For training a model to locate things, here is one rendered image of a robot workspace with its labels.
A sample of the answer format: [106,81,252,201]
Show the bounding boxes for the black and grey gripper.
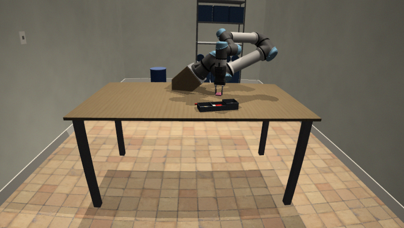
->
[214,59,227,95]

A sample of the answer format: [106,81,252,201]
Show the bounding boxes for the black rack of bins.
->
[198,99,239,112]

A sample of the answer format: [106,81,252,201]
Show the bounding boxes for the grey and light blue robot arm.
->
[191,28,278,83]

